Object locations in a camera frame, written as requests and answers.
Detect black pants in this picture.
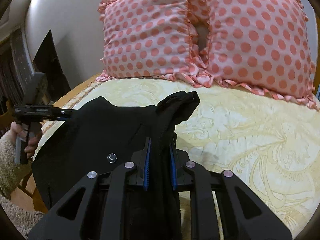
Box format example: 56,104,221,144
31,90,201,240

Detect fuzzy beige sleeve forearm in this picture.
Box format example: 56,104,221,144
0,133,44,238

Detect person's left hand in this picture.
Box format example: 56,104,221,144
7,121,43,159

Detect dark bedside furniture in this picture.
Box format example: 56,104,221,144
1,29,71,114

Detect yellow patterned bed cover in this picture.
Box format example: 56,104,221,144
32,73,320,239

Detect left polka dot pillow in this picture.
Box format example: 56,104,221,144
96,0,199,86

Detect polka dot pillow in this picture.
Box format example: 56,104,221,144
96,0,199,86
188,0,319,109

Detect right polka dot pillow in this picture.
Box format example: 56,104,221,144
188,0,319,109

